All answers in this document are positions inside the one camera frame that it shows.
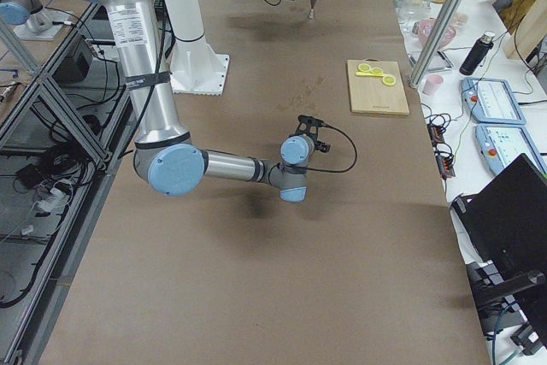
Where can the aluminium frame post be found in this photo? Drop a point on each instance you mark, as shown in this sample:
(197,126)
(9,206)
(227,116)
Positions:
(431,47)

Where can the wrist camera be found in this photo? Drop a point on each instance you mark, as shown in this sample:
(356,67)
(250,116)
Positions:
(310,121)

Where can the blue teach pendant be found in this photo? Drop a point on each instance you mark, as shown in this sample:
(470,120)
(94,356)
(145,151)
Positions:
(500,144)
(491,101)

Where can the far lemon slice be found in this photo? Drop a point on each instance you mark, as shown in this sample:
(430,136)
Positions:
(364,67)

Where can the far blue teach pendant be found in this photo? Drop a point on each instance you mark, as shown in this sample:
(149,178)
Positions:
(491,101)

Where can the pink plastic cup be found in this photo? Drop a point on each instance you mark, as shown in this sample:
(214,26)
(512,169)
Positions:
(433,83)

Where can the near blue teach pendant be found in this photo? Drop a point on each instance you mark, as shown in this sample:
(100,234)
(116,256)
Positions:
(500,144)

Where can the steel double jigger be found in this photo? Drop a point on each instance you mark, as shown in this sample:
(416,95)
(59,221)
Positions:
(311,14)

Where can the black water bottle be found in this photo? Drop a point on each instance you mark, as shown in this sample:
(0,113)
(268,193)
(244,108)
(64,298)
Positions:
(477,53)

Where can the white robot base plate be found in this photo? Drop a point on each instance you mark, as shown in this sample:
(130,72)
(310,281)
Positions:
(196,68)

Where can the lemon slice near handle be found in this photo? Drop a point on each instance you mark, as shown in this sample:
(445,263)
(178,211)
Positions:
(389,80)

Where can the wooden cutting board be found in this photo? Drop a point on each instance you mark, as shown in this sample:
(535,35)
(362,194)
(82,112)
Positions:
(368,95)

